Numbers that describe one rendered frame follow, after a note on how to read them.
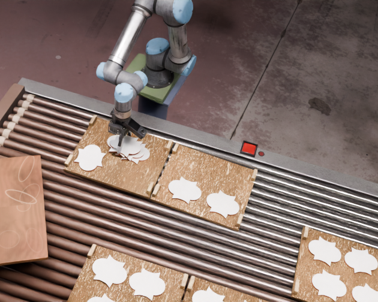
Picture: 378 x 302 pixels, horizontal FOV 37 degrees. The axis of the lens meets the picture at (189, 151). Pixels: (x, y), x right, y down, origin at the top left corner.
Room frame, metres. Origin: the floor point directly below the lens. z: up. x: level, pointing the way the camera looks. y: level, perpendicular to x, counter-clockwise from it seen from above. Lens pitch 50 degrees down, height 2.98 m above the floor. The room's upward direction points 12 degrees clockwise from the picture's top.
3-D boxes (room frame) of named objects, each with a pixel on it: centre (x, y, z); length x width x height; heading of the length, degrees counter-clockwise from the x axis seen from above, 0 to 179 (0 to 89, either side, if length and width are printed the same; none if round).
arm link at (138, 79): (1.75, 0.30, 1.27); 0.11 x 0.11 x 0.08; 72
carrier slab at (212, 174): (1.54, -0.11, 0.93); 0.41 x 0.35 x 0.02; 81
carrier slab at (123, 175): (1.61, 0.31, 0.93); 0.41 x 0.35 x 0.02; 82
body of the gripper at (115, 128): (1.65, 0.32, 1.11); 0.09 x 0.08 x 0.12; 78
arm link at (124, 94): (1.66, 0.32, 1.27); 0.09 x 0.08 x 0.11; 162
